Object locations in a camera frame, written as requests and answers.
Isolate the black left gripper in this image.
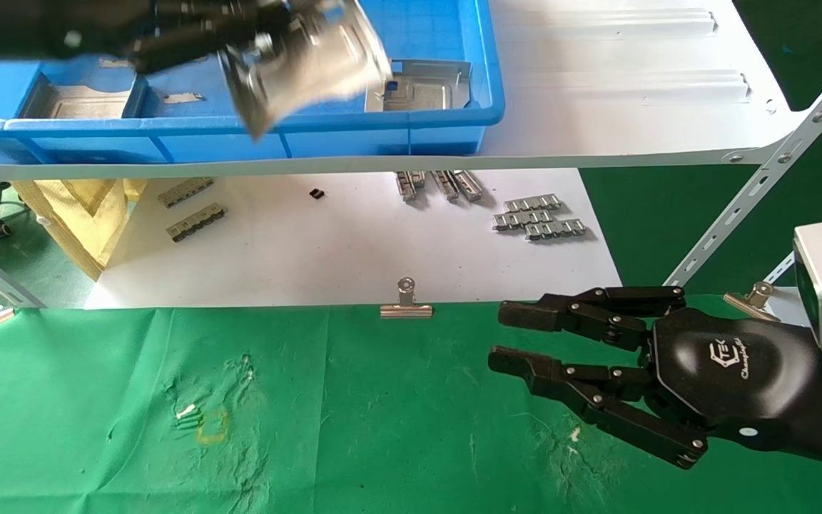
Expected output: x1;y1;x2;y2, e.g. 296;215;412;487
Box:
0;0;290;74

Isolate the grey metal parts stack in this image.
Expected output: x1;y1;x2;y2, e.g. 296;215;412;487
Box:
493;210;554;231

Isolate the dull grey toothed rail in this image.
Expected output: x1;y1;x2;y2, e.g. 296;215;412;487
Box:
158;178;214;209
167;203;228;242

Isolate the right metal bracket stack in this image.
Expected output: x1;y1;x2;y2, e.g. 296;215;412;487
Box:
525;219;588;241

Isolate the green table cloth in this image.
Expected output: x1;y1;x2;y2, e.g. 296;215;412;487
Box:
0;294;822;514

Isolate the yellow mesh cloth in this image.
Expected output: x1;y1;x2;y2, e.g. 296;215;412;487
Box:
11;178;148;281

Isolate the blue plastic bin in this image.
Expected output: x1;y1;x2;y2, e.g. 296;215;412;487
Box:
0;0;506;165

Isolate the silver stamped metal plate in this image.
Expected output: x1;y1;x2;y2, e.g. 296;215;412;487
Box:
20;71;148;120
218;0;392;140
367;59;472;113

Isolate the white metal shelf rack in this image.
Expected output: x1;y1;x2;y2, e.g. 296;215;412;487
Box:
0;0;822;309

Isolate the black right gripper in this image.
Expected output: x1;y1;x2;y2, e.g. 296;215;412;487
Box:
488;286;822;472

